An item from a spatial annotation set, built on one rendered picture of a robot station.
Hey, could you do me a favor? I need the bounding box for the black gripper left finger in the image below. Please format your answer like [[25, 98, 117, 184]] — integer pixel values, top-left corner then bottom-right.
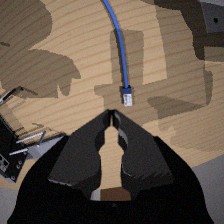
[[7, 109, 112, 224]]

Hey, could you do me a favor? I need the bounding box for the grey network port rack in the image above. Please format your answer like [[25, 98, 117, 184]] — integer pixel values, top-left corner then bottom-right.
[[0, 116, 66, 183]]

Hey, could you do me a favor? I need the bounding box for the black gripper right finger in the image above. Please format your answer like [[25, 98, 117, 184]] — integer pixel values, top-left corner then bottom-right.
[[112, 109, 214, 224]]

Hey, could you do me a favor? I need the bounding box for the blue network cable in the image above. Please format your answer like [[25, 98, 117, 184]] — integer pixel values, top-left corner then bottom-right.
[[102, 0, 128, 88]]

